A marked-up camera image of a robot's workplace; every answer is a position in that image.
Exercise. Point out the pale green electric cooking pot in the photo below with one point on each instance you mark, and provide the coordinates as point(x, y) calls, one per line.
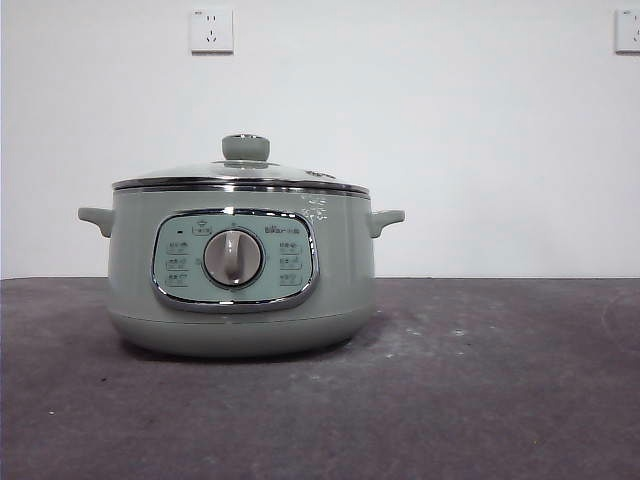
point(140, 260)

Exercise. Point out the glass lid with green knob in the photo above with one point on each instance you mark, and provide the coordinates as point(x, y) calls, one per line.
point(245, 150)

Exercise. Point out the white wall socket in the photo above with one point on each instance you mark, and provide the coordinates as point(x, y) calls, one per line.
point(212, 31)
point(629, 31)

